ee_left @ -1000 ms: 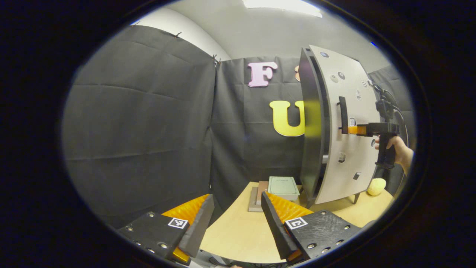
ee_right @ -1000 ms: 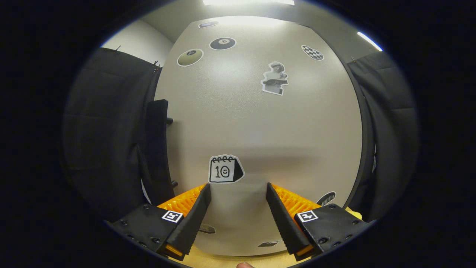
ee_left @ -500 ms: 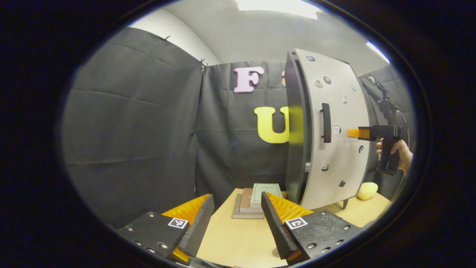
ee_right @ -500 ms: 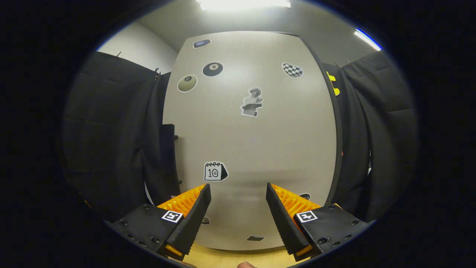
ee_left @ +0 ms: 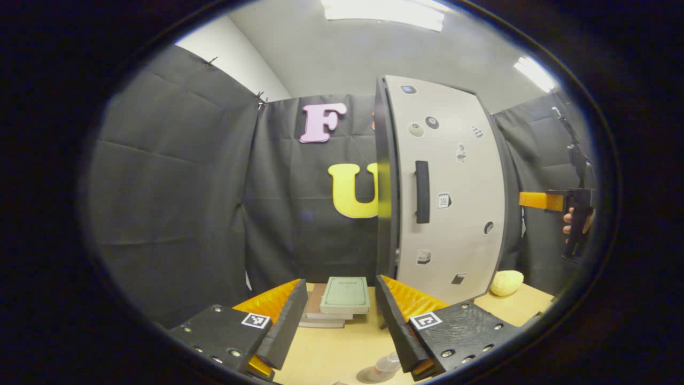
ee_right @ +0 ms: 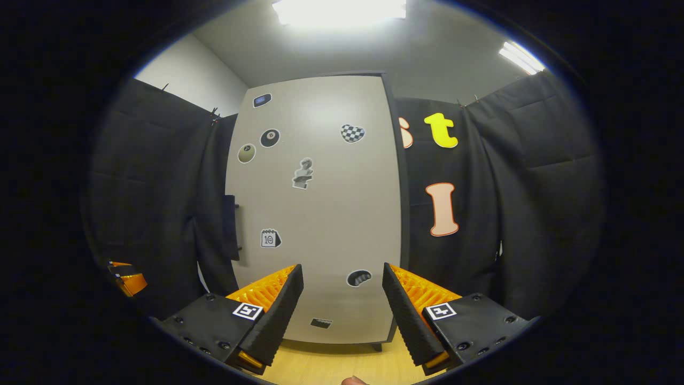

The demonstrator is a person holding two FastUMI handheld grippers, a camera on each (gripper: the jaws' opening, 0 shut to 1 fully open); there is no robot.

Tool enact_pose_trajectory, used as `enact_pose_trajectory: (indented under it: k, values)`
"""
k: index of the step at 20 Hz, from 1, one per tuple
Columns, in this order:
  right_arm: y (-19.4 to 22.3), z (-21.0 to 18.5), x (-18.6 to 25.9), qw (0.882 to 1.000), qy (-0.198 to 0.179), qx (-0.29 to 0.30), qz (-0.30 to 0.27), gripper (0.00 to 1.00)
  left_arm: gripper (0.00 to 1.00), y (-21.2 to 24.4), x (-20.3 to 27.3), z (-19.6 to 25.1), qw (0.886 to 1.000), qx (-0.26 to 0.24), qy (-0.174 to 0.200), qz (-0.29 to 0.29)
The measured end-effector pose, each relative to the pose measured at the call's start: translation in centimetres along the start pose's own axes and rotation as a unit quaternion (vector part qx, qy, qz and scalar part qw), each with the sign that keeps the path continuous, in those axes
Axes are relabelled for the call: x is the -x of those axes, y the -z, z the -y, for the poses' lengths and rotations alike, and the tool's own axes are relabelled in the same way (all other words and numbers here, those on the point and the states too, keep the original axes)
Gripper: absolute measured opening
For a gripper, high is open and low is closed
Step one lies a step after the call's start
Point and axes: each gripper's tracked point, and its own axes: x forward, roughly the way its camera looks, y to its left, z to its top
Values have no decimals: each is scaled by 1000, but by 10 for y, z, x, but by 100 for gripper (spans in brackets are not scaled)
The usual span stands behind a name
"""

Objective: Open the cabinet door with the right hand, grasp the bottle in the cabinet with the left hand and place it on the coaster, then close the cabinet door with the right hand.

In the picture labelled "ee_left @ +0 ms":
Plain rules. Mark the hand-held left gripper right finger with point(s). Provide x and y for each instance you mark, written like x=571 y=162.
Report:
x=398 y=331

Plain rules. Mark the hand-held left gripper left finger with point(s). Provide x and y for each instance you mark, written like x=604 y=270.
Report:
x=286 y=326

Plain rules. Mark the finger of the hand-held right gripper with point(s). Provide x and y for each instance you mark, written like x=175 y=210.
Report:
x=541 y=201

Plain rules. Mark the clear plastic bottle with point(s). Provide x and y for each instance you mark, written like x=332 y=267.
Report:
x=386 y=366

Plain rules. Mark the beige cabinet door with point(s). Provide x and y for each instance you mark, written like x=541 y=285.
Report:
x=459 y=240

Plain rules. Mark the grey cabinet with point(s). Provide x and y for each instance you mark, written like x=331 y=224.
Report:
x=386 y=187

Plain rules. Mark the brown book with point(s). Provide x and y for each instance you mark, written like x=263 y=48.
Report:
x=312 y=305

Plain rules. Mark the white book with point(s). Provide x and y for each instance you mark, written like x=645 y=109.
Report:
x=320 y=323

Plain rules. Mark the green book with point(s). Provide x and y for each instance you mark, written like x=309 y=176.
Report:
x=346 y=294

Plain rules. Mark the yellow sponge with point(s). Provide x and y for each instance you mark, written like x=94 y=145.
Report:
x=506 y=282

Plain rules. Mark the ceiling light panel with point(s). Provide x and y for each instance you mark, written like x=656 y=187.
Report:
x=385 y=13
x=536 y=74

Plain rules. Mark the black backdrop cloth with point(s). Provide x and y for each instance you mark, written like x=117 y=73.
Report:
x=171 y=203

